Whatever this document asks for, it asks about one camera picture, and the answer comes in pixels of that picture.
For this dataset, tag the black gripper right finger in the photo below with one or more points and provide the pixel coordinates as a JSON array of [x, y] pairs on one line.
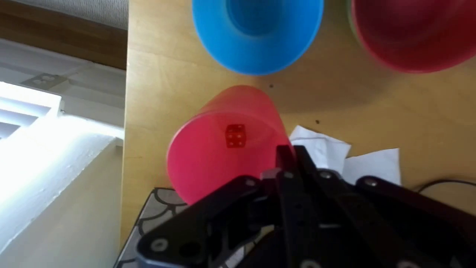
[[376, 224]]

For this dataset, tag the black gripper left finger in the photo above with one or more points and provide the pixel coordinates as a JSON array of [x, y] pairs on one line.
[[232, 209]]

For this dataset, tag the pink plastic cup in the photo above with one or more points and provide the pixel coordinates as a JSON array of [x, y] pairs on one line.
[[208, 154]]

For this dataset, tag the red die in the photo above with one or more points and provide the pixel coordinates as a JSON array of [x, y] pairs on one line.
[[235, 136]]

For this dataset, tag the blue plastic cup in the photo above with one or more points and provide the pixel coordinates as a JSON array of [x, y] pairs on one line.
[[257, 35]]

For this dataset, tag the pink plastic bowl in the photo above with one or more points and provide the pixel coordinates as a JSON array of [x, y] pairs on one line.
[[416, 35]]

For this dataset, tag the crumpled white tissue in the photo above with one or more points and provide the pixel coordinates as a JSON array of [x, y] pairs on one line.
[[369, 166]]

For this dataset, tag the wooden dresser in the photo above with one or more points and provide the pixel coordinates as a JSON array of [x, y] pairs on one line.
[[336, 99]]

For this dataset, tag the white window sill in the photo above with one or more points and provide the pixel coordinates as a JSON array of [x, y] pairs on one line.
[[39, 154]]

